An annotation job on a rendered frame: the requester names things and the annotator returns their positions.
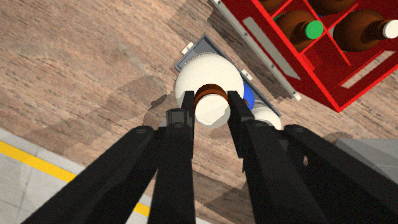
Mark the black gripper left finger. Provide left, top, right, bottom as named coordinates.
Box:
left=21, top=91, right=196, bottom=224

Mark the brown bottle with white cap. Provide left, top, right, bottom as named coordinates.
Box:
left=328, top=9, right=398, bottom=52

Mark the brown bottle with green cap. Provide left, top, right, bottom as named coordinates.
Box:
left=273, top=10, right=323, bottom=52

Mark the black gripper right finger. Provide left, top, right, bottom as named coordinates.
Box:
left=227, top=90, right=398, bottom=224

